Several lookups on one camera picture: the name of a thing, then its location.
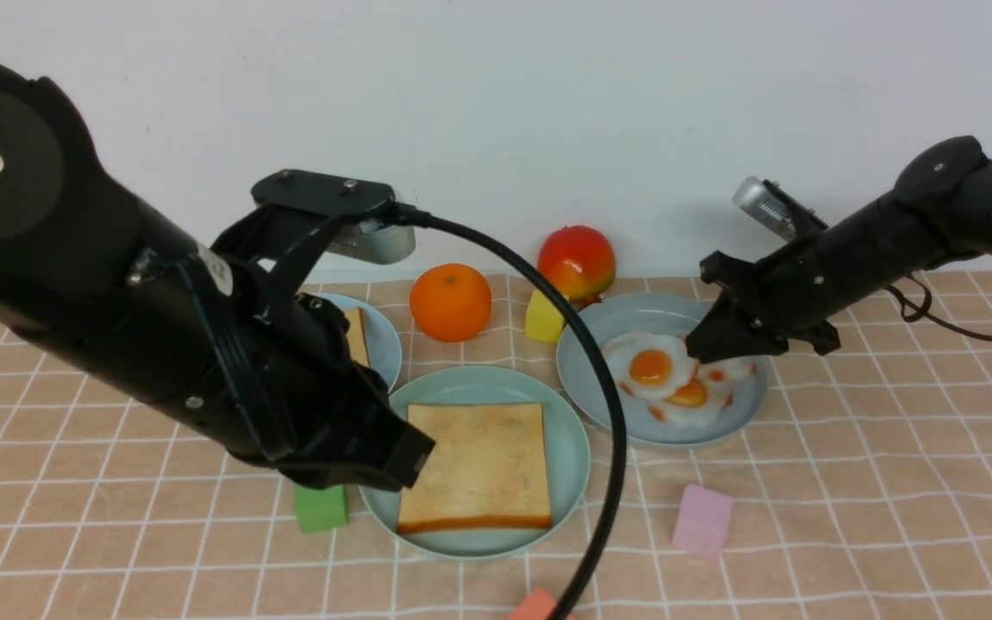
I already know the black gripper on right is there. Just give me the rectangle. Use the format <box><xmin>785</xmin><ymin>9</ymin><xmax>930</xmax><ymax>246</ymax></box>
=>
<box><xmin>685</xmin><ymin>220</ymin><xmax>902</xmax><ymax>364</ymax></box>

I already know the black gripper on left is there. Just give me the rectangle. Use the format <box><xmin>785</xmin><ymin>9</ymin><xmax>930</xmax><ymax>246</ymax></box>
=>
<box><xmin>203</xmin><ymin>267</ymin><xmax>435</xmax><ymax>492</ymax></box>

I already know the toast slice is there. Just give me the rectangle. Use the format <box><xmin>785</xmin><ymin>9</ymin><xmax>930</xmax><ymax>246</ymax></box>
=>
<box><xmin>396</xmin><ymin>403</ymin><xmax>552</xmax><ymax>536</ymax></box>
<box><xmin>344</xmin><ymin>307</ymin><xmax>373</xmax><ymax>368</ymax></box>

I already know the fried egg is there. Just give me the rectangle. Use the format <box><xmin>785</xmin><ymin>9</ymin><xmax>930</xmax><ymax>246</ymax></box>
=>
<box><xmin>647</xmin><ymin>378</ymin><xmax>734</xmax><ymax>431</ymax></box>
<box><xmin>602</xmin><ymin>332</ymin><xmax>698</xmax><ymax>400</ymax></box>
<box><xmin>697</xmin><ymin>357</ymin><xmax>759</xmax><ymax>386</ymax></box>

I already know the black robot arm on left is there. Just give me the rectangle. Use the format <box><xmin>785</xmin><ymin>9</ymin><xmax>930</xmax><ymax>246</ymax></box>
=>
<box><xmin>0</xmin><ymin>65</ymin><xmax>434</xmax><ymax>492</ymax></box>

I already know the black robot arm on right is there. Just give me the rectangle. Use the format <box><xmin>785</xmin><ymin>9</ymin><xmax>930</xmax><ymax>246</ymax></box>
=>
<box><xmin>686</xmin><ymin>136</ymin><xmax>992</xmax><ymax>363</ymax></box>

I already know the light blue left plate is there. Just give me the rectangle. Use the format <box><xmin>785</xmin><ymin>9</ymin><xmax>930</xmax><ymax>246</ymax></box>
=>
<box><xmin>319</xmin><ymin>293</ymin><xmax>403</xmax><ymax>391</ymax></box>

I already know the green foam cube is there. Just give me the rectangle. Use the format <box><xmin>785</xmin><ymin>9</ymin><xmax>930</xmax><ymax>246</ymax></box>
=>
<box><xmin>293</xmin><ymin>486</ymin><xmax>348</xmax><ymax>534</ymax></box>

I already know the red yellow apple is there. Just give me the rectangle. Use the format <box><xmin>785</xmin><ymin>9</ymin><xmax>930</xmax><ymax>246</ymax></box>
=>
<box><xmin>536</xmin><ymin>225</ymin><xmax>617</xmax><ymax>306</ymax></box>

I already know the orange fruit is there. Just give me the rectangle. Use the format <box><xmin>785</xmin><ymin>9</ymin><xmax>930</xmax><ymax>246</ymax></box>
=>
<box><xmin>409</xmin><ymin>263</ymin><xmax>493</xmax><ymax>343</ymax></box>

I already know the yellow foam cube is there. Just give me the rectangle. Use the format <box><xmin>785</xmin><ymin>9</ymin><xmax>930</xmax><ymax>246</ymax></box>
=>
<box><xmin>524</xmin><ymin>289</ymin><xmax>566</xmax><ymax>344</ymax></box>

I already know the green centre plate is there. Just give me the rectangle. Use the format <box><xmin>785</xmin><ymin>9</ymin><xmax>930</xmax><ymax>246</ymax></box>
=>
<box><xmin>361</xmin><ymin>365</ymin><xmax>591</xmax><ymax>561</ymax></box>

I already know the pink foam cube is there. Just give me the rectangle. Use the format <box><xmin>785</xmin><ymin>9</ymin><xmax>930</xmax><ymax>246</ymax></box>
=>
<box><xmin>672</xmin><ymin>484</ymin><xmax>734</xmax><ymax>561</ymax></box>

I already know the checkered orange tablecloth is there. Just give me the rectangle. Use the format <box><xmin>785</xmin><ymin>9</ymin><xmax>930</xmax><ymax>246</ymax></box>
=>
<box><xmin>0</xmin><ymin>295</ymin><xmax>992</xmax><ymax>619</ymax></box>

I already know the orange-red foam cube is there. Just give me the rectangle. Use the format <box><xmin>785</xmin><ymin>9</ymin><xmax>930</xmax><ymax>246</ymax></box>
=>
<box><xmin>507</xmin><ymin>587</ymin><xmax>576</xmax><ymax>620</ymax></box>

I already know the silver wrist camera on right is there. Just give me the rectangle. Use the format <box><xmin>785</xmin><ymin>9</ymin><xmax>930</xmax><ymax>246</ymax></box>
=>
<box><xmin>733</xmin><ymin>176</ymin><xmax>828</xmax><ymax>243</ymax></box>

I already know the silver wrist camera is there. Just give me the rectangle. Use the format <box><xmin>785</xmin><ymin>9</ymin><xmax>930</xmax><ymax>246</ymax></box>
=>
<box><xmin>733</xmin><ymin>176</ymin><xmax>828</xmax><ymax>243</ymax></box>
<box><xmin>326</xmin><ymin>219</ymin><xmax>417</xmax><ymax>264</ymax></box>

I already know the silver wrist camera on left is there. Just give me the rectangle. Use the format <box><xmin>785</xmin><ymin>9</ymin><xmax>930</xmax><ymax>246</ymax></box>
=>
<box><xmin>326</xmin><ymin>219</ymin><xmax>417</xmax><ymax>264</ymax></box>

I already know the black cable on right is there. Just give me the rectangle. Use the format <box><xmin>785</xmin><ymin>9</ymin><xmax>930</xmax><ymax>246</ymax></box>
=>
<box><xmin>883</xmin><ymin>274</ymin><xmax>992</xmax><ymax>344</ymax></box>

